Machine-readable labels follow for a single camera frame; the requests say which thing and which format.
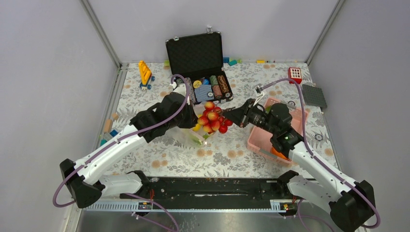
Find blue toy block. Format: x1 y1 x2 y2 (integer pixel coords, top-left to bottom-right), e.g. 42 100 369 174
109 130 118 137

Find orange fruit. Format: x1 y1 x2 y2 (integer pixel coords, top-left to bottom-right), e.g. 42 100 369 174
270 147 289 160

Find wooden toy block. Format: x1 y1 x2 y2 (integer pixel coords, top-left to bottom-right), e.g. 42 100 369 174
102 119 113 133

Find red grid block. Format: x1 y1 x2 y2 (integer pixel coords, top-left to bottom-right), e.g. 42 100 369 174
288 67 303 84

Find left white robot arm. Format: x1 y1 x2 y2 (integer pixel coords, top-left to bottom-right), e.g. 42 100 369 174
53 92 197 208

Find black poker chip case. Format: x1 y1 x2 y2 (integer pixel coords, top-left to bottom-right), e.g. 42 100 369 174
165 31 234 103

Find blue card deck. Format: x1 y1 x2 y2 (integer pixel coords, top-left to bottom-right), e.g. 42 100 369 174
194 85 214 102

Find yellow pear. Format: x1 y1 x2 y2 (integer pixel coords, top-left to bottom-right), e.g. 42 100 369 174
191 123 202 131

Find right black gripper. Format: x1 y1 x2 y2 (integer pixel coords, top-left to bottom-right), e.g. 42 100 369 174
223 99 278 135

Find purple cable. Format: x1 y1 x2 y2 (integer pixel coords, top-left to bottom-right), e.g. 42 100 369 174
260 78 382 229
52 74 191 208

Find clear pink zip bag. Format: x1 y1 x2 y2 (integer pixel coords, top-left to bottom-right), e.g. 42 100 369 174
166 101 214 148

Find yellow toy ladder cart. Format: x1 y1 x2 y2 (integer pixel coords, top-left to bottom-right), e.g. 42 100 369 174
138 60 156 90

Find floral tablecloth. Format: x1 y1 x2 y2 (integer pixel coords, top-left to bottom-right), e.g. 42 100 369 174
104 61 340 179

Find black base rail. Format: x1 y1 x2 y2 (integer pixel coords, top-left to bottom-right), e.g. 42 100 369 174
135 177 297 210

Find teal toy block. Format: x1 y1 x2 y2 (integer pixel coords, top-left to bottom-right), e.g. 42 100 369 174
228 60 238 66

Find yellow poker chip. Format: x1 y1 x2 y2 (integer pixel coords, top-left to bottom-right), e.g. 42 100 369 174
192 80 202 89

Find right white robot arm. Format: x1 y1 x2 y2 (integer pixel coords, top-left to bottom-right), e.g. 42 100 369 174
223 99 376 232

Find grey building baseplate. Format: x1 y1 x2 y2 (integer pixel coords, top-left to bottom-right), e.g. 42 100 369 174
302 84 327 109

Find green celery stalk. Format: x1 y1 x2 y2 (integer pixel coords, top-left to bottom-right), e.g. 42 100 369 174
189 134 207 147

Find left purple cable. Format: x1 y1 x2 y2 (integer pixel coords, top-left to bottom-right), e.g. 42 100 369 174
52 74 191 208

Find pink plastic basket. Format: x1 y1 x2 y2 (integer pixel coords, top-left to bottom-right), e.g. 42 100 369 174
247 98 309 167

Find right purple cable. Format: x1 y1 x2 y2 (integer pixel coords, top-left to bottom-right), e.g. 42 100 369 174
260 78 382 229

